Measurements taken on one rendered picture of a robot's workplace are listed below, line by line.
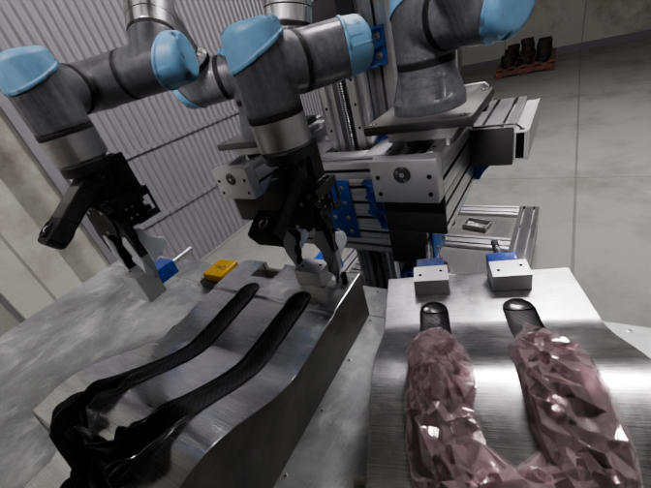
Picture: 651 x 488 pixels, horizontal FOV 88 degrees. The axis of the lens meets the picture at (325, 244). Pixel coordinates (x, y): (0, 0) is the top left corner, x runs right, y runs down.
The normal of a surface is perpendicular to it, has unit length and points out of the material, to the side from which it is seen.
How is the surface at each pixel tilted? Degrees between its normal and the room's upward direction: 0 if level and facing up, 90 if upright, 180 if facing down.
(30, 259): 90
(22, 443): 0
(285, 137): 90
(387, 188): 90
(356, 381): 0
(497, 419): 14
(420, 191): 90
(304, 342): 3
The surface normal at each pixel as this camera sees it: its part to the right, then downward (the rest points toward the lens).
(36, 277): 0.82, 0.09
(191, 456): -0.18, -0.89
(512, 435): -0.29, -0.65
